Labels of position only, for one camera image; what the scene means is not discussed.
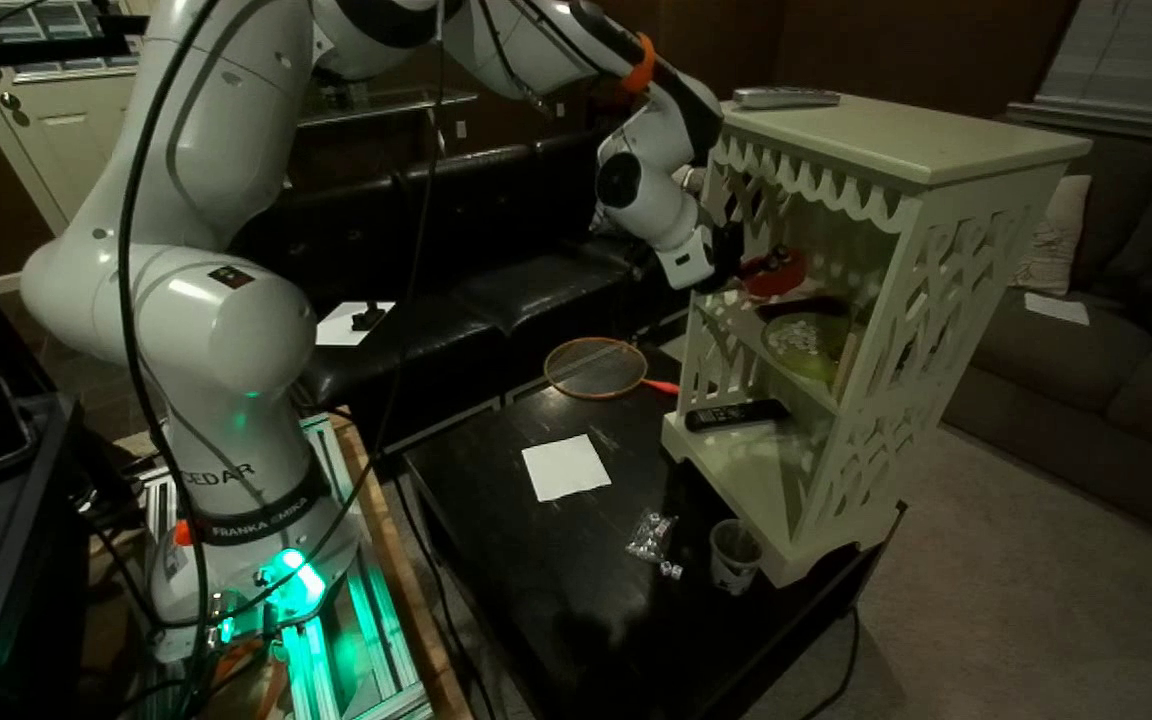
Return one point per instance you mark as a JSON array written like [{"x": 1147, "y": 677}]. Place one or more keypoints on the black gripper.
[{"x": 737, "y": 261}]

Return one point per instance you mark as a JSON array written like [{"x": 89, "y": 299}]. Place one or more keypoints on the red bowl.
[{"x": 780, "y": 277}]

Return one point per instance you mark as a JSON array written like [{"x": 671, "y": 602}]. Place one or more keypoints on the orange band on arm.
[{"x": 640, "y": 67}]

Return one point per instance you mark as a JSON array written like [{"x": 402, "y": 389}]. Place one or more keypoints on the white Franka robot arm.
[{"x": 203, "y": 335}]

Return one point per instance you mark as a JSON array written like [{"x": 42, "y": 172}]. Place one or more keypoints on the shallow round bowl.
[{"x": 589, "y": 366}]

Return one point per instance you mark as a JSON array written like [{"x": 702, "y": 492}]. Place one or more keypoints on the cream lattice wooden cabinet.
[{"x": 951, "y": 265}]

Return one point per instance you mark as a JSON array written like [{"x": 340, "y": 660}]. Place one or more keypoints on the yellow-green plate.
[{"x": 808, "y": 346}]

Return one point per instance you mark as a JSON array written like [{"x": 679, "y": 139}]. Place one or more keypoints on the black remote control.
[{"x": 737, "y": 415}]

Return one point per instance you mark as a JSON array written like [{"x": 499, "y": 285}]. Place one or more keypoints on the gray remote control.
[{"x": 787, "y": 97}]

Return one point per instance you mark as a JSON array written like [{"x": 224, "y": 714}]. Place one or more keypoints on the white paper napkin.
[{"x": 566, "y": 469}]

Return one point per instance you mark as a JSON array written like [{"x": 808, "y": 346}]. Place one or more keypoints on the black leather couch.
[{"x": 458, "y": 265}]

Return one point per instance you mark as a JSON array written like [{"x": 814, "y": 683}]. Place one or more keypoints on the clear plastic wrapper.
[{"x": 655, "y": 543}]

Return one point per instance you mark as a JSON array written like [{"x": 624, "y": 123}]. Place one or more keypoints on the small dark cup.
[{"x": 734, "y": 555}]

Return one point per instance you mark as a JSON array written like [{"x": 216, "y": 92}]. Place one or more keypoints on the white paper sheet on couch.
[{"x": 1059, "y": 310}]

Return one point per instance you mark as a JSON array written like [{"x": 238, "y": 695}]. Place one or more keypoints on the light patterned pillow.
[{"x": 1062, "y": 234}]

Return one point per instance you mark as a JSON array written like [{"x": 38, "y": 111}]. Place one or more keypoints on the glass side table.
[{"x": 378, "y": 112}]

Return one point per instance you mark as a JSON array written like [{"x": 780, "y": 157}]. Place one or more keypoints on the white paper with black object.
[{"x": 350, "y": 325}]

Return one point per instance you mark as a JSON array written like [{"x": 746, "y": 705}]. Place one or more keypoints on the gray fabric couch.
[{"x": 1109, "y": 400}]

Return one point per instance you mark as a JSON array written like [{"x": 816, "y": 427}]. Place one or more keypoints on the window blind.
[{"x": 1138, "y": 67}]

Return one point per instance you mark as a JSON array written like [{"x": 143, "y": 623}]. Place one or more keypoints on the white bottle orange cap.
[{"x": 176, "y": 595}]

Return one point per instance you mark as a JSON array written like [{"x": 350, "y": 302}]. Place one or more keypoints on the white panel door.
[{"x": 49, "y": 133}]

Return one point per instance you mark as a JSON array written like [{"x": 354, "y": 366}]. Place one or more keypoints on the black mounting bar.
[{"x": 19, "y": 53}]

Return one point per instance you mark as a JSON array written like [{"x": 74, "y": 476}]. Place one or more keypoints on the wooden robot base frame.
[{"x": 398, "y": 573}]

